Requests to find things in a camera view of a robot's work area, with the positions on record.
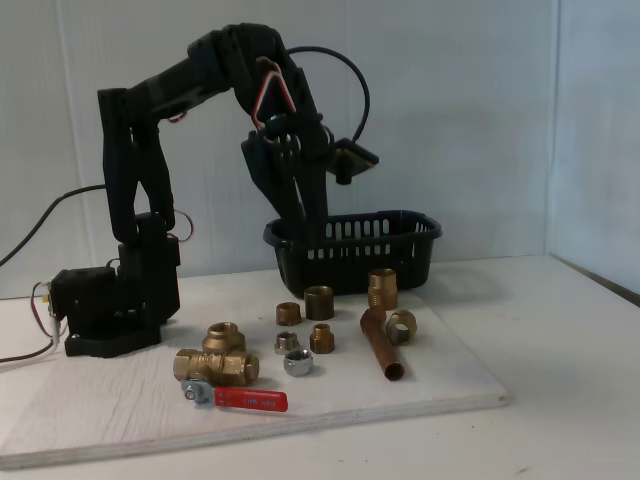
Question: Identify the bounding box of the brass ball valve red handle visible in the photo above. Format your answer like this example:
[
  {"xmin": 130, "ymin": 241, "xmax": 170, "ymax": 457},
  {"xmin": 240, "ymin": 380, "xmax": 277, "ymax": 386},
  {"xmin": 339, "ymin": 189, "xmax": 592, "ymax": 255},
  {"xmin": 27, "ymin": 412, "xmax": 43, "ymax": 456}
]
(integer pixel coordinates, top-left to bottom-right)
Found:
[{"xmin": 173, "ymin": 348, "xmax": 290, "ymax": 413}]

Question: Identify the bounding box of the black slotted plastic basket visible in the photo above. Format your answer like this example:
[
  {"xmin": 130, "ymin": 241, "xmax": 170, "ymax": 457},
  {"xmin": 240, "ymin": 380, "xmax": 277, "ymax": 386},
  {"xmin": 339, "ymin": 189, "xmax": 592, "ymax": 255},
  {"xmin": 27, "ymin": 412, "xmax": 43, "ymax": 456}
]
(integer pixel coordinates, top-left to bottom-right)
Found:
[{"xmin": 263, "ymin": 209, "xmax": 443, "ymax": 299}]

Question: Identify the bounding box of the brass sleeve coupling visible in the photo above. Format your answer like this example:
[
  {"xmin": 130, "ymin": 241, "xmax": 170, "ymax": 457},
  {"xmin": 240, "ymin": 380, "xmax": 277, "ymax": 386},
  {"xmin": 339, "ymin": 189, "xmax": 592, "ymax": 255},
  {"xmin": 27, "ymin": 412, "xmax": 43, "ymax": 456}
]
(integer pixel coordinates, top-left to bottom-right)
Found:
[{"xmin": 303, "ymin": 285, "xmax": 335, "ymax": 321}]

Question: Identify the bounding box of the brass threaded adapter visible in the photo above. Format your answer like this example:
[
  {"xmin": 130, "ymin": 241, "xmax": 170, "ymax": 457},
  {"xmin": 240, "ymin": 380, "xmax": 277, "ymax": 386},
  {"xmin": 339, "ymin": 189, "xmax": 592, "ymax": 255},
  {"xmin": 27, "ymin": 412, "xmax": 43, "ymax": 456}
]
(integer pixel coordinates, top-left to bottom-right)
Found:
[{"xmin": 368, "ymin": 268, "xmax": 399, "ymax": 311}]

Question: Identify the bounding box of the brass hex bushing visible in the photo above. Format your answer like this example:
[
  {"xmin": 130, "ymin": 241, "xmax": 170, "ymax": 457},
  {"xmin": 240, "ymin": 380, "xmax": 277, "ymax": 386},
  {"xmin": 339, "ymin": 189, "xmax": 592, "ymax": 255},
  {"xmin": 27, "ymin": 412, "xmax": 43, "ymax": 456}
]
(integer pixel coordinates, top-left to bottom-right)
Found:
[{"xmin": 275, "ymin": 301, "xmax": 303, "ymax": 326}]

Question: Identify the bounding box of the small brass reducer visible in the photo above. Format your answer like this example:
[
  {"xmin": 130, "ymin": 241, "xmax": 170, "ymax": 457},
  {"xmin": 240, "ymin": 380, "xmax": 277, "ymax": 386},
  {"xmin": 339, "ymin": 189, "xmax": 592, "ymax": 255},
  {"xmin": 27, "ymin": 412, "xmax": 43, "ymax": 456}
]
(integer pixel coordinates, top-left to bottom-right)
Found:
[{"xmin": 309, "ymin": 323, "xmax": 336, "ymax": 354}]

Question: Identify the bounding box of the chrome hex bushing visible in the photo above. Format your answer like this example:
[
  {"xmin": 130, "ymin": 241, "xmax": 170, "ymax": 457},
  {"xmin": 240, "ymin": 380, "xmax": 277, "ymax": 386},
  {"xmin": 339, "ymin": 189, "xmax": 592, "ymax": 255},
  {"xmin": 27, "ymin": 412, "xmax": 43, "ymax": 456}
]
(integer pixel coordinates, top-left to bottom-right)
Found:
[{"xmin": 273, "ymin": 330, "xmax": 301, "ymax": 355}]

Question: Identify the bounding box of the brass compression nut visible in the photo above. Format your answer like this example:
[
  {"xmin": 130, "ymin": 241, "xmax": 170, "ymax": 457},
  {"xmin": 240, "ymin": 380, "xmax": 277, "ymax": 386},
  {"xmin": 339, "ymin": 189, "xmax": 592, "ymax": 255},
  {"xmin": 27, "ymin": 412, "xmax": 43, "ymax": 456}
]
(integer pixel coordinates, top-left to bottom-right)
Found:
[{"xmin": 385, "ymin": 309, "xmax": 418, "ymax": 346}]

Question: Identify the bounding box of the copper pipe piece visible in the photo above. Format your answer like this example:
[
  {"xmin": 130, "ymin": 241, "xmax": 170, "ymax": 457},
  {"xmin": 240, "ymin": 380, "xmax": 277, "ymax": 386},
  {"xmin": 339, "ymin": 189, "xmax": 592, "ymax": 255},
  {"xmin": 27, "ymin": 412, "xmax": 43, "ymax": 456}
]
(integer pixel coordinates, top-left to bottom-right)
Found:
[{"xmin": 359, "ymin": 306, "xmax": 406, "ymax": 382}]

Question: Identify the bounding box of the chrome nut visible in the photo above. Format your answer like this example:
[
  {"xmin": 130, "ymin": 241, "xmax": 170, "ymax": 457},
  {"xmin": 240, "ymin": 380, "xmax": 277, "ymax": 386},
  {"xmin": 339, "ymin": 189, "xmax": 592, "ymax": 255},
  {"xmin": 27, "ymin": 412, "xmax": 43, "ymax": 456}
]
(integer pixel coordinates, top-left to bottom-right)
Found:
[{"xmin": 282, "ymin": 349, "xmax": 315, "ymax": 376}]

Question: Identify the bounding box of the white wooden board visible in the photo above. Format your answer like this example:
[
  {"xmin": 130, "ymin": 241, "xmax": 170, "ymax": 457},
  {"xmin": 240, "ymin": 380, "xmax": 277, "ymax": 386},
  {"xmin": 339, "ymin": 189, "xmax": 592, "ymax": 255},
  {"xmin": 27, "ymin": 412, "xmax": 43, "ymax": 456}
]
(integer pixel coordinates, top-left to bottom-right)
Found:
[{"xmin": 0, "ymin": 272, "xmax": 516, "ymax": 471}]

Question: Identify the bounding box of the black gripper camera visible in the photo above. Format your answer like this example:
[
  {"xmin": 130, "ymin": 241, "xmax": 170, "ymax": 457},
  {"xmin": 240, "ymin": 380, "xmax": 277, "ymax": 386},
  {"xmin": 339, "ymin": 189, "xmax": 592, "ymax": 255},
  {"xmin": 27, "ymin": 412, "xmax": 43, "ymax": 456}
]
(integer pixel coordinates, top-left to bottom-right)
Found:
[{"xmin": 327, "ymin": 139, "xmax": 380, "ymax": 186}]

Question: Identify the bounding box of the red white black servo wire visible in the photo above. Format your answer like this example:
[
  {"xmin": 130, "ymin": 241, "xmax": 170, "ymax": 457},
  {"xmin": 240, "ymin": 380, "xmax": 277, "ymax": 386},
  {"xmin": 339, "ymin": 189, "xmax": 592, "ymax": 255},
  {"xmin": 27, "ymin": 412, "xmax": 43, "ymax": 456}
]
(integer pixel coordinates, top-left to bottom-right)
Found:
[{"xmin": 249, "ymin": 57, "xmax": 299, "ymax": 132}]

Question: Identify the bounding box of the black camera cable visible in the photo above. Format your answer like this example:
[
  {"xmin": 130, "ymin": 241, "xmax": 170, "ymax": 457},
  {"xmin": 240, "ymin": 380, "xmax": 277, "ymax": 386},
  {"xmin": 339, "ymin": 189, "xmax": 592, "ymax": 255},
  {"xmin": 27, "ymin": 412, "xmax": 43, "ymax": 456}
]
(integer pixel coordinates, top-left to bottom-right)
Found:
[{"xmin": 287, "ymin": 46, "xmax": 371, "ymax": 144}]

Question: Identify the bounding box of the black power cable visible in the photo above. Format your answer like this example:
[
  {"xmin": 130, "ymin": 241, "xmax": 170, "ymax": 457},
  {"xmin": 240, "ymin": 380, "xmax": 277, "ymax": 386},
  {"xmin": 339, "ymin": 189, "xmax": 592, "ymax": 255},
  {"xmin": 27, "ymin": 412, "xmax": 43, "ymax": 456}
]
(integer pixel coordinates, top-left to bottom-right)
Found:
[{"xmin": 0, "ymin": 184, "xmax": 107, "ymax": 266}]

